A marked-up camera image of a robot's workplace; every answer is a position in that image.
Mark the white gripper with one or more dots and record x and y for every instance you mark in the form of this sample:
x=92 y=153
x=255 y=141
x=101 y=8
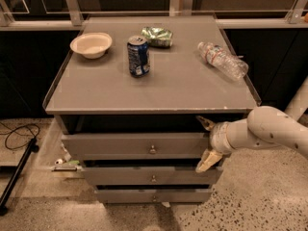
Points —
x=218 y=138

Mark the grey top drawer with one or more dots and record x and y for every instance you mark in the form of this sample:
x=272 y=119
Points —
x=134 y=146

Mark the grey drawer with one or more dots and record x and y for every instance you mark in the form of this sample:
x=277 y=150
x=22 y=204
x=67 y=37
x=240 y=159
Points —
x=150 y=175
x=134 y=146
x=153 y=196

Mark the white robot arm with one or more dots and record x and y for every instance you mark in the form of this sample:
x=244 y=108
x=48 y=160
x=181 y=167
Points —
x=265 y=127

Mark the grey drawer cabinet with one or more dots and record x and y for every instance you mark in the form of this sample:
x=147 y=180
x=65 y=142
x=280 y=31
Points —
x=100 y=96

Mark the grey middle drawer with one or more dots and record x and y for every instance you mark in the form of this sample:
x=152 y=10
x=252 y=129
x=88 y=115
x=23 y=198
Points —
x=150 y=175

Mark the grey bottom drawer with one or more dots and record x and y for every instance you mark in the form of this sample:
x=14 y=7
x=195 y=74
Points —
x=153 y=196

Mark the clear plastic water bottle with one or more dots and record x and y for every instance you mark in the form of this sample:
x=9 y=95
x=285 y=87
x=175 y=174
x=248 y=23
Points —
x=231 y=66

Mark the green crumpled chip bag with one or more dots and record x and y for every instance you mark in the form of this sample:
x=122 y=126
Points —
x=157 y=37

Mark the blue soda can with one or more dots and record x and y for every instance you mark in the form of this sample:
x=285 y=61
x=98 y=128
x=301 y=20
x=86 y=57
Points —
x=138 y=56

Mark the small debris beside cabinet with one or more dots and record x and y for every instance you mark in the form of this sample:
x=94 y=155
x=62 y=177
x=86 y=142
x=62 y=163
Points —
x=66 y=163

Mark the white paper bowl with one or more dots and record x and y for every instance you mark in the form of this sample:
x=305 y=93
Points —
x=91 y=45

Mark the black floor stand bar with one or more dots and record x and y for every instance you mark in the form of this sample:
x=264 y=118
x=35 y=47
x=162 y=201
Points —
x=32 y=147

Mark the metal window railing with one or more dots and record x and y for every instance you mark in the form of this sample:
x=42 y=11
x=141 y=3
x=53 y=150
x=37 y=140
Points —
x=37 y=15

